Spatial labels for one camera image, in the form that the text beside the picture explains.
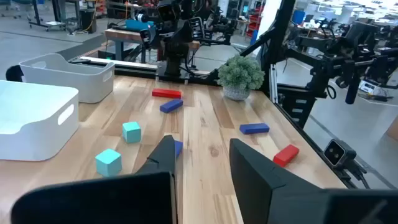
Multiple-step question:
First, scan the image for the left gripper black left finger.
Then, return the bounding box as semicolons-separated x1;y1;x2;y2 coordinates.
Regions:
11;135;178;224

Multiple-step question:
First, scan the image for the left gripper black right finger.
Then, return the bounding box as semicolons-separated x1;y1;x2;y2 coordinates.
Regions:
229;138;398;224

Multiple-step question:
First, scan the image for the teal cube block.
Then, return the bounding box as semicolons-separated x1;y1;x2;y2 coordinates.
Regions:
95;148;123;177
122;121;142;144

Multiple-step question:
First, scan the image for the red rectangular block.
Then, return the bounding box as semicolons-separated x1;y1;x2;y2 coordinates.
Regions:
272;144;300;168
151;88;183;100

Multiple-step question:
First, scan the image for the blue rectangular block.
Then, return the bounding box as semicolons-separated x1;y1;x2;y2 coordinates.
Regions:
239;123;271;136
159;98;184;114
174;139;184;157

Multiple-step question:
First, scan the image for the blue device on workbench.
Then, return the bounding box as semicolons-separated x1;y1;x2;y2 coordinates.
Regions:
125;18;156;32

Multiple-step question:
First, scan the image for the wooden background workbench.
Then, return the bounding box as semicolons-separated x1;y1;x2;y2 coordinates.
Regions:
104;27;200;63

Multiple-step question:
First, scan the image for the black trash bin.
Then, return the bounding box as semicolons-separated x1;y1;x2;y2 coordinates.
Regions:
79;8;98;34

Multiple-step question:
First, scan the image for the artificial green potted plant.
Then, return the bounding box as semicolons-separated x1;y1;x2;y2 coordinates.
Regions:
216;55;266;101

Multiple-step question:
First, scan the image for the black legged cart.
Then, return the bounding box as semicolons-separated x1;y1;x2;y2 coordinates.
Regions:
27;0;82;32

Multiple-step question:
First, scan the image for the red storage shelf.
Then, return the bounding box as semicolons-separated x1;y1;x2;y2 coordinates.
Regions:
247;11;264;40

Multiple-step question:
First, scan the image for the small white device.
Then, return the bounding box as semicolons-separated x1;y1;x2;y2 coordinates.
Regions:
358;79;381;95

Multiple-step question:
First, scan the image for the blue storage container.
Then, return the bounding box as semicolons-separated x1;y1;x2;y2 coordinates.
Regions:
292;9;306;26

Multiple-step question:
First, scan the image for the black background robot rig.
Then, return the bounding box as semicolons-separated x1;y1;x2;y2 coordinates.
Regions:
284;18;398;105

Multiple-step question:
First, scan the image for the yellow floor cable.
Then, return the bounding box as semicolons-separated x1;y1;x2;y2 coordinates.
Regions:
74;0;99;35

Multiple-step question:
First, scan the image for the small black table camera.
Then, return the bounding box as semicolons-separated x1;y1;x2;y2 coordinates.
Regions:
323;139;358;170

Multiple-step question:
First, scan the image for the black camera cable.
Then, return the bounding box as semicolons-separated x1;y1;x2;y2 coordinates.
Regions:
344;161;371;190

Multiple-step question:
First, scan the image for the white plastic handled bin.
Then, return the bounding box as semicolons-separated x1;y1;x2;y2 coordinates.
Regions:
19;53;116;104
0;80;80;162

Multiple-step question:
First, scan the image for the silver aluminium bracket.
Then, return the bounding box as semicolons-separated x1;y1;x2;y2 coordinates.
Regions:
269;63;279;104

